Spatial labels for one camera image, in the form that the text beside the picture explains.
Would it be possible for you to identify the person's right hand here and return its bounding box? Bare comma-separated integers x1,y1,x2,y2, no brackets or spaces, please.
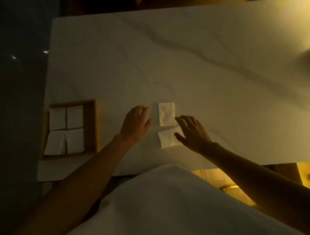
174,115,214,154

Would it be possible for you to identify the person's left hand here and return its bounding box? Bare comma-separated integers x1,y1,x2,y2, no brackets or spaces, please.
120,105,153,144

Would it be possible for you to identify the person's right forearm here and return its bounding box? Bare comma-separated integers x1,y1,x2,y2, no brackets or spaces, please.
201,142,310,234

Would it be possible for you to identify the person's left forearm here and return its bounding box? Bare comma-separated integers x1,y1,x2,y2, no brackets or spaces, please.
13,134,136,235

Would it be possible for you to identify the white folded napkin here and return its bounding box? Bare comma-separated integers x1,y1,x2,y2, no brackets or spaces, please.
44,130,66,156
49,107,66,131
158,102,176,127
66,105,84,129
158,126,185,149
65,128,85,154

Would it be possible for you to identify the wooden tray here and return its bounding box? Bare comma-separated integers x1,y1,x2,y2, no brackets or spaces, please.
40,99,100,160

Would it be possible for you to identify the person's white shirt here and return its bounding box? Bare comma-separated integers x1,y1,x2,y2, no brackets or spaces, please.
66,164,306,235

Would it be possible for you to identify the gold round metal object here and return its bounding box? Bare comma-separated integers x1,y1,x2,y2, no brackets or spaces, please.
221,184,258,208

